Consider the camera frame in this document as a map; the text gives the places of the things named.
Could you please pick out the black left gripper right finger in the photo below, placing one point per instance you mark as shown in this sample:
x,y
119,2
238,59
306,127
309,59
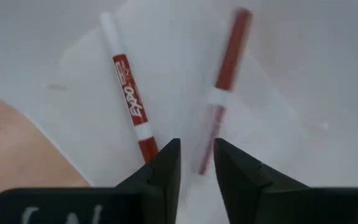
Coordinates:
x,y
275,205

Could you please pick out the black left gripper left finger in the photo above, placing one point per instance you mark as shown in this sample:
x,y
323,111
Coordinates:
x,y
120,205

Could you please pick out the brown Expo marker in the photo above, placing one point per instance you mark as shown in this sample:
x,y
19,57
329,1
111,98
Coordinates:
x,y
232,56
129,93

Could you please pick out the white plastic bin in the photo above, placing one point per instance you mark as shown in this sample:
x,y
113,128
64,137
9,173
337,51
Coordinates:
x,y
291,62

